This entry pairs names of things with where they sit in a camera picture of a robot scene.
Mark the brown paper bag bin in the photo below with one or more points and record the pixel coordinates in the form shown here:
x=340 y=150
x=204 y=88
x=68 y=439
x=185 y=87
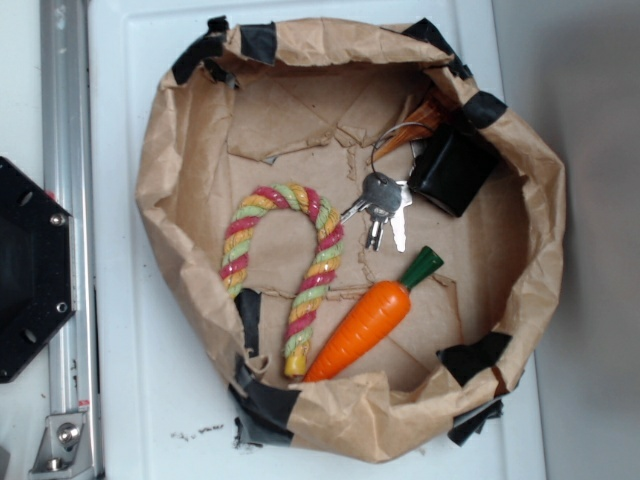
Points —
x=260 y=137

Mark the small silver key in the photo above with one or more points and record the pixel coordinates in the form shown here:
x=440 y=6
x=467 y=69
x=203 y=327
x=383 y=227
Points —
x=379 y=218

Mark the silver round-head key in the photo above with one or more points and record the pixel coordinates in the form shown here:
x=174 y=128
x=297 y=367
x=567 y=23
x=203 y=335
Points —
x=378 y=191

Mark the silver key pointing down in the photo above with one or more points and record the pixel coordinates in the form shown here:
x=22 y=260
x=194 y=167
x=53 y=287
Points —
x=398 y=220

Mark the orange plastic toy carrot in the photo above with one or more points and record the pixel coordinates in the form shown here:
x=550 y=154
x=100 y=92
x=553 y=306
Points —
x=380 y=310

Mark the black key fob pouch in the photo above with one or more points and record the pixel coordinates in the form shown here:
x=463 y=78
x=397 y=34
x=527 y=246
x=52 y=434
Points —
x=451 y=169

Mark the orange bristle brush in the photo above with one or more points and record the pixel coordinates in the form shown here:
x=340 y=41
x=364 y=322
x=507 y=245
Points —
x=422 y=123

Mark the white plastic tray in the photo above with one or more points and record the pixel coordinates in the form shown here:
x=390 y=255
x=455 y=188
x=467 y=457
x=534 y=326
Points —
x=166 y=413

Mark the aluminium extrusion rail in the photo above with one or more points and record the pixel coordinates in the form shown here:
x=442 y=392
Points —
x=73 y=351

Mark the black octagonal mount plate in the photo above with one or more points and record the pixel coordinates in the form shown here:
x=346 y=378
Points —
x=36 y=277

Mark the metal corner bracket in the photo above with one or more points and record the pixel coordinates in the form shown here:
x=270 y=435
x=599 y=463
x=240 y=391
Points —
x=64 y=451

